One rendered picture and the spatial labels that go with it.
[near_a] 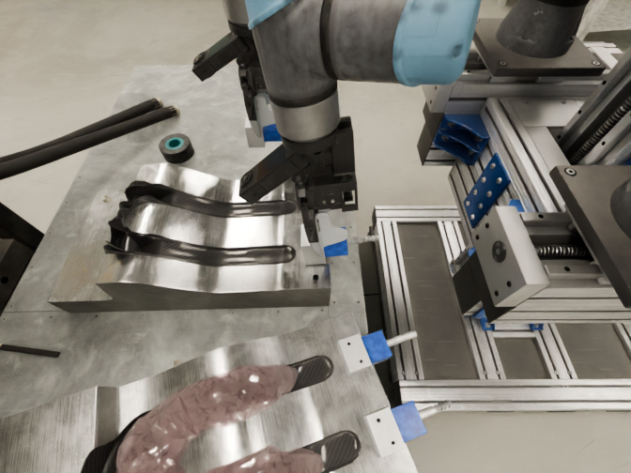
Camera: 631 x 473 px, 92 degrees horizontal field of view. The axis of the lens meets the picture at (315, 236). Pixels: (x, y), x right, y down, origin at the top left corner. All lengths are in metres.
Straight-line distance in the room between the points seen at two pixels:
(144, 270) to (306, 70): 0.40
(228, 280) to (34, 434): 0.31
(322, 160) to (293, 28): 0.15
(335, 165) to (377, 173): 1.57
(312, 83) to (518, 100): 0.65
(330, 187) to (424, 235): 1.11
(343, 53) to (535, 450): 1.51
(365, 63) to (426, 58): 0.05
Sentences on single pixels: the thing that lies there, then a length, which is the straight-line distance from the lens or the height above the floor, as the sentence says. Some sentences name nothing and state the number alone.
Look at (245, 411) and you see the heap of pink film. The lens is 0.49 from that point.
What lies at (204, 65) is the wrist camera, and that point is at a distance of 0.63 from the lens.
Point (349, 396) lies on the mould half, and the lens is 0.52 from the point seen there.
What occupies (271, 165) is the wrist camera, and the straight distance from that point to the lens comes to 0.41.
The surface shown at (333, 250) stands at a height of 0.93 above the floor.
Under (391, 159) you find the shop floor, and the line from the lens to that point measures 2.06.
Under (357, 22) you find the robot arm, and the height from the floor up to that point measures 1.27.
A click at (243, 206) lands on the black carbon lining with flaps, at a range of 0.64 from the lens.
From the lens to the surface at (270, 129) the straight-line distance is 0.70.
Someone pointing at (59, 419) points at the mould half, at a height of 0.91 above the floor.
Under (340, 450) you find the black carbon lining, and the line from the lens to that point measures 0.52.
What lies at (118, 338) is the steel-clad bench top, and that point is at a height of 0.80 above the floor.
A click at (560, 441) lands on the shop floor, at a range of 1.65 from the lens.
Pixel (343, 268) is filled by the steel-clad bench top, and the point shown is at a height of 0.80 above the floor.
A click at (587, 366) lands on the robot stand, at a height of 0.21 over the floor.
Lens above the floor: 1.37
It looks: 57 degrees down
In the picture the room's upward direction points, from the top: straight up
